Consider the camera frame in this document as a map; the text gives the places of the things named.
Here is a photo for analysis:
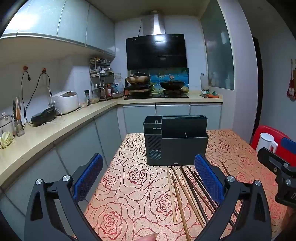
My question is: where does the white rice cooker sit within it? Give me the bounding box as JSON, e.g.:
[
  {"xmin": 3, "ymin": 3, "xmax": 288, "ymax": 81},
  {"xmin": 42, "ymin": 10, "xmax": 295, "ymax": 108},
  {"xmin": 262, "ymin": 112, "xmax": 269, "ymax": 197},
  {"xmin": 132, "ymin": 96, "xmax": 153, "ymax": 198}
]
[{"xmin": 51, "ymin": 91, "xmax": 79, "ymax": 114}]

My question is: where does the red hanging cloth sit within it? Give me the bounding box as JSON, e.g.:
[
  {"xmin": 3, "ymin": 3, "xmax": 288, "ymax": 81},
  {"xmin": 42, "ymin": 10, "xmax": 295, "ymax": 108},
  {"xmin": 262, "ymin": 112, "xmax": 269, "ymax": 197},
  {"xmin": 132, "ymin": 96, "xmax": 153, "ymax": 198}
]
[{"xmin": 286, "ymin": 70, "xmax": 296, "ymax": 101}]

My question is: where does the black power cable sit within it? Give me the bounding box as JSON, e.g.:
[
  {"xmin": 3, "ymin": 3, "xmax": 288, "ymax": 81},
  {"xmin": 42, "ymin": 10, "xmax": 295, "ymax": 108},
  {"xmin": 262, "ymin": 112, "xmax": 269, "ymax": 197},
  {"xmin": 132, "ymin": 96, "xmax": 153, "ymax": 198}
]
[{"xmin": 21, "ymin": 70, "xmax": 51, "ymax": 123}]

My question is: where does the rose-patterned tablecloth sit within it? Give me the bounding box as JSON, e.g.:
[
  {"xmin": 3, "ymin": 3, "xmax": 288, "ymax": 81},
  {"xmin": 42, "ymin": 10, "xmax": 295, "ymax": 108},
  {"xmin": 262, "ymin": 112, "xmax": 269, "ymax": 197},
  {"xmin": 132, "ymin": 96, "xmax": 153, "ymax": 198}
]
[{"xmin": 83, "ymin": 128, "xmax": 294, "ymax": 241}]

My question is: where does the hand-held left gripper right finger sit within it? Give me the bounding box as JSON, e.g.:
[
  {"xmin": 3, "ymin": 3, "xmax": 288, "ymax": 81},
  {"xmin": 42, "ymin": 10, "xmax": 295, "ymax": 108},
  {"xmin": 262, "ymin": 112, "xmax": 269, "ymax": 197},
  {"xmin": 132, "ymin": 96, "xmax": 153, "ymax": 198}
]
[{"xmin": 195, "ymin": 154, "xmax": 272, "ymax": 241}]

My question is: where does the golden frying pan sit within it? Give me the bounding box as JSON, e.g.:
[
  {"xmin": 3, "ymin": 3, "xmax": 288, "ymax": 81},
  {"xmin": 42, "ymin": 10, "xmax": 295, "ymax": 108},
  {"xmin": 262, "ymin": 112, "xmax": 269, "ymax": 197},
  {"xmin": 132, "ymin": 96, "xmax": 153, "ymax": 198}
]
[{"xmin": 126, "ymin": 72, "xmax": 152, "ymax": 84}]

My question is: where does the black wok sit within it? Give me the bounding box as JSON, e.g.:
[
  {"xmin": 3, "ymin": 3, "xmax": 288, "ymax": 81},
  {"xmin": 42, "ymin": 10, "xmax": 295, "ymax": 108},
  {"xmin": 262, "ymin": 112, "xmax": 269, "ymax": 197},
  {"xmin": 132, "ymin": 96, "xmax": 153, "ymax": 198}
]
[{"xmin": 159, "ymin": 77, "xmax": 186, "ymax": 91}]

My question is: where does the white plastic bottle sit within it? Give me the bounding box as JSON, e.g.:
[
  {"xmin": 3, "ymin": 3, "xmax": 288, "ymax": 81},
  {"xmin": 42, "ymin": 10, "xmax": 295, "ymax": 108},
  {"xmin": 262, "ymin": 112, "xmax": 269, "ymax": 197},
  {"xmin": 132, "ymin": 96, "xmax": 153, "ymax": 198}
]
[{"xmin": 201, "ymin": 73, "xmax": 210, "ymax": 91}]

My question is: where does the metal utensil cup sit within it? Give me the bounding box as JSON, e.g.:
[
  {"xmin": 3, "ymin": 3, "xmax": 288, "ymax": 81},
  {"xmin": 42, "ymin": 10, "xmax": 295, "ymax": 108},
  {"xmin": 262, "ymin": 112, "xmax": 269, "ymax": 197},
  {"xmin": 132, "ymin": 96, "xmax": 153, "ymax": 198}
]
[{"xmin": 13, "ymin": 95, "xmax": 25, "ymax": 137}]

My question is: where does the bunch of chopsticks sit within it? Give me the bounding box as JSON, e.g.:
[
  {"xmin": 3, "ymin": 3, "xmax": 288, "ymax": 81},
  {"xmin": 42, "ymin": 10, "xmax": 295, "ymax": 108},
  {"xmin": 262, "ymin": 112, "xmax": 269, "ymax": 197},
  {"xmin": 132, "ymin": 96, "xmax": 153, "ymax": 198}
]
[{"xmin": 167, "ymin": 162, "xmax": 238, "ymax": 241}]

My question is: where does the metal spice rack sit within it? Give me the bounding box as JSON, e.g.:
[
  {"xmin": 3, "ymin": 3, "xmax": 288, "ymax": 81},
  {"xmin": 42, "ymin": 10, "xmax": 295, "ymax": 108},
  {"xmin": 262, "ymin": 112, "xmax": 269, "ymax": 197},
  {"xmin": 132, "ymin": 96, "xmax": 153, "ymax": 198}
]
[{"xmin": 89, "ymin": 58, "xmax": 116, "ymax": 102}]

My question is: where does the grey wall cabinet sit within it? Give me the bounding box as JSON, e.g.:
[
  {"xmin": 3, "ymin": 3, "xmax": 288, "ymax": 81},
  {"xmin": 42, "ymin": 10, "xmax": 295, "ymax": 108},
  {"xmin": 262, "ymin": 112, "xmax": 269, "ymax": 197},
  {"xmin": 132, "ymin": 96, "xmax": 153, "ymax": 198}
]
[{"xmin": 0, "ymin": 0, "xmax": 116, "ymax": 57}]

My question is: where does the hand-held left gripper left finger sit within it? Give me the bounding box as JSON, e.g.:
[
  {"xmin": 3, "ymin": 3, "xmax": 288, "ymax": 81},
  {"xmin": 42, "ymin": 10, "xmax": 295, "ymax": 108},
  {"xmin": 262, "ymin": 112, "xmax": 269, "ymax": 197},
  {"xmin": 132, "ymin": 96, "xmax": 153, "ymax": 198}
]
[{"xmin": 24, "ymin": 153, "xmax": 103, "ymax": 241}]

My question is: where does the black glass hob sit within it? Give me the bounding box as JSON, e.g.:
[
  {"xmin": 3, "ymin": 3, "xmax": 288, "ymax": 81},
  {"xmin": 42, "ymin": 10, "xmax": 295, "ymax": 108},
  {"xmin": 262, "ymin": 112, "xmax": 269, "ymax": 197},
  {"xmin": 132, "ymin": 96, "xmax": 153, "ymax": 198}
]
[{"xmin": 124, "ymin": 91, "xmax": 189, "ymax": 100}]

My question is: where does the frosted glass window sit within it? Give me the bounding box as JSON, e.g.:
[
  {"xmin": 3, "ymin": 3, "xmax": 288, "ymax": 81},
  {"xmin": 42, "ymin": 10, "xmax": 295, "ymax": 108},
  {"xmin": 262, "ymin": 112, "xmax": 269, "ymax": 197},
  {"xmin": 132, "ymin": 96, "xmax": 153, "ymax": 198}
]
[{"xmin": 200, "ymin": 0, "xmax": 235, "ymax": 91}]

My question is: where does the black range hood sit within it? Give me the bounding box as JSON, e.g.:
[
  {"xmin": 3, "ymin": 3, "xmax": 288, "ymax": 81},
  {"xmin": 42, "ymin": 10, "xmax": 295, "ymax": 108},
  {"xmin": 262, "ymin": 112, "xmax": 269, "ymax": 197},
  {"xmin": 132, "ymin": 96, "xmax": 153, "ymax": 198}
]
[{"xmin": 126, "ymin": 10, "xmax": 187, "ymax": 70}]

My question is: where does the orange tray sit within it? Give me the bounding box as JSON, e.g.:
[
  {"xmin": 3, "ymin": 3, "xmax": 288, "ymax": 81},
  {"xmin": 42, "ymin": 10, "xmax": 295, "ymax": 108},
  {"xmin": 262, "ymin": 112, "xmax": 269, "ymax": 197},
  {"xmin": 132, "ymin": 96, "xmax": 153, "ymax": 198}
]
[{"xmin": 200, "ymin": 91, "xmax": 219, "ymax": 99}]

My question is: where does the metal canister with lid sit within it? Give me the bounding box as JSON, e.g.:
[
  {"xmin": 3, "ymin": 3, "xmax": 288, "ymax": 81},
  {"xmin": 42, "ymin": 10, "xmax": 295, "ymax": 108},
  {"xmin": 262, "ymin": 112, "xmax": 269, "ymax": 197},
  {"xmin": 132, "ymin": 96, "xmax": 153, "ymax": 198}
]
[{"xmin": 0, "ymin": 112, "xmax": 15, "ymax": 138}]

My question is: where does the dark grey utensil holder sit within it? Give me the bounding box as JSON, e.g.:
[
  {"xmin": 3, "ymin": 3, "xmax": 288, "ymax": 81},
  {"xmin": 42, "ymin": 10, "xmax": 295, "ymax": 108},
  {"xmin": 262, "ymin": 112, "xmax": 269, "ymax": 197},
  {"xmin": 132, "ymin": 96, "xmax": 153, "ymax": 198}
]
[{"xmin": 143, "ymin": 115, "xmax": 209, "ymax": 166}]

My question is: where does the black portable cooker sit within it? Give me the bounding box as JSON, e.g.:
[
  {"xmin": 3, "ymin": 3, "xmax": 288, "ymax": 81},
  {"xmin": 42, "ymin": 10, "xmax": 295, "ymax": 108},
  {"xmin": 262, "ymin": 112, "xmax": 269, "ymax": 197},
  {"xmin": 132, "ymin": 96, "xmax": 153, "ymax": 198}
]
[{"xmin": 124, "ymin": 84, "xmax": 152, "ymax": 95}]

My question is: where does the beige kitchen countertop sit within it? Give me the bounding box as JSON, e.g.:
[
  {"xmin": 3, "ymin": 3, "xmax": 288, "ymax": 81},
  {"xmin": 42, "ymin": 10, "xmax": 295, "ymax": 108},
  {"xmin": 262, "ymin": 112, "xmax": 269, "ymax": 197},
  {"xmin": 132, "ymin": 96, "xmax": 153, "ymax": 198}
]
[{"xmin": 0, "ymin": 93, "xmax": 223, "ymax": 186}]

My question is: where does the dark door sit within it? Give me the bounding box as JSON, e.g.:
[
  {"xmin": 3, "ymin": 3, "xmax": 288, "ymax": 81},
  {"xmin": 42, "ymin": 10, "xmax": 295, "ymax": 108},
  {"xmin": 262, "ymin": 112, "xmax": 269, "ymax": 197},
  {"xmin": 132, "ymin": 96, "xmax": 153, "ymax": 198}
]
[{"xmin": 252, "ymin": 37, "xmax": 264, "ymax": 143}]

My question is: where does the blue backsplash picture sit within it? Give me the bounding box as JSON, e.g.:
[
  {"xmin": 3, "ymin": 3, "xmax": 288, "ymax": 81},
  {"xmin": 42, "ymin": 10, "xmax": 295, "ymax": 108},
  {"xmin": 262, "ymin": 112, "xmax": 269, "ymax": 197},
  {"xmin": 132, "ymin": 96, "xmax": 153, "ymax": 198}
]
[{"xmin": 127, "ymin": 68, "xmax": 189, "ymax": 93}]

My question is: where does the black countertop appliance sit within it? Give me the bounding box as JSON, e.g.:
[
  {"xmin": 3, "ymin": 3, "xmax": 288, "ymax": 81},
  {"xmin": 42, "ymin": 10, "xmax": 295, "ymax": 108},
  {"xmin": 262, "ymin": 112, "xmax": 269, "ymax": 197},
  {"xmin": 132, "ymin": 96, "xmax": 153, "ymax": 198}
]
[{"xmin": 31, "ymin": 107, "xmax": 57, "ymax": 127}]

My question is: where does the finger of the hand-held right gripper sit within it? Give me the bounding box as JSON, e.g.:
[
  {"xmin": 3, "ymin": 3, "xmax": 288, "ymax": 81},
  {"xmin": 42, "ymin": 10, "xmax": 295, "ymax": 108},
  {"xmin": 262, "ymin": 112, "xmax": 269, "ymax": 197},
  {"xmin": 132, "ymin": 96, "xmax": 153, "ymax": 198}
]
[
  {"xmin": 257, "ymin": 148, "xmax": 290, "ymax": 173},
  {"xmin": 281, "ymin": 137, "xmax": 296, "ymax": 155}
]

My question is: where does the white electric kettle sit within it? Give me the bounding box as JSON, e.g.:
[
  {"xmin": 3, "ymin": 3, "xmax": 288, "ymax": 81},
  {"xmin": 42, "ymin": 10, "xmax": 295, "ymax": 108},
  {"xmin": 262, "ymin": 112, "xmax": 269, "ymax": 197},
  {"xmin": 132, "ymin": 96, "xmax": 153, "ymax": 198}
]
[{"xmin": 257, "ymin": 133, "xmax": 278, "ymax": 153}]

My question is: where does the red plastic chair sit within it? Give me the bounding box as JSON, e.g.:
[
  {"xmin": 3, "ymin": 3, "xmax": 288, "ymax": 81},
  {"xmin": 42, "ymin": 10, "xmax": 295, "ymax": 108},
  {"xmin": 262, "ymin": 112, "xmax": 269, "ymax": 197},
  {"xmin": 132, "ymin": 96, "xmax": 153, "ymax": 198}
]
[{"xmin": 251, "ymin": 125, "xmax": 296, "ymax": 167}]

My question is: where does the pale leafy vegetable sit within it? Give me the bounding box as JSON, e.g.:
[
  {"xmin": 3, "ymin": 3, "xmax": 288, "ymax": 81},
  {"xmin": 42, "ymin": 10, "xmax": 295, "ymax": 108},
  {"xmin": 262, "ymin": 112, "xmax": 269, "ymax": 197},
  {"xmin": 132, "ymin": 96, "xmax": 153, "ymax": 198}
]
[{"xmin": 0, "ymin": 132, "xmax": 15, "ymax": 149}]

